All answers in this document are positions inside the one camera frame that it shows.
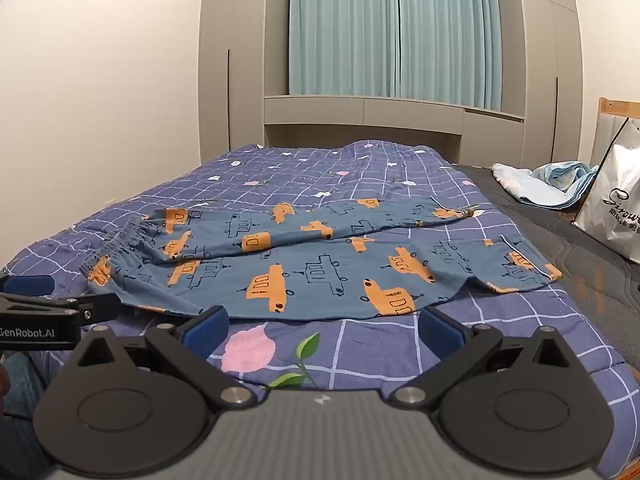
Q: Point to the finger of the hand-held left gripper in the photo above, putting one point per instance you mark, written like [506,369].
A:
[31,285]
[97,307]

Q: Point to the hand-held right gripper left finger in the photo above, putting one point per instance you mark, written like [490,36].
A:
[206,332]

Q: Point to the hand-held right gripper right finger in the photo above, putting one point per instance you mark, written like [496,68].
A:
[441,332]

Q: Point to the blue pants with orange cars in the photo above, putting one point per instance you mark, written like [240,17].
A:
[310,270]

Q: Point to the blue checked floral blanket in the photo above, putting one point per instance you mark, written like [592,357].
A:
[360,355]

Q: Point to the person's jeans leg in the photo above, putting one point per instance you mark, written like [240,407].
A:
[20,425]

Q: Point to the light blue crumpled cloth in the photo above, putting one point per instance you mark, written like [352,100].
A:
[545,185]

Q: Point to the white shopping bag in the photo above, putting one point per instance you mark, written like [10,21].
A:
[615,195]

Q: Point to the beige built-in wardrobe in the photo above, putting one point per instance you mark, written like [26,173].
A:
[235,60]

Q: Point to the teal curtain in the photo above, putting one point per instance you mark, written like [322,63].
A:
[390,30]

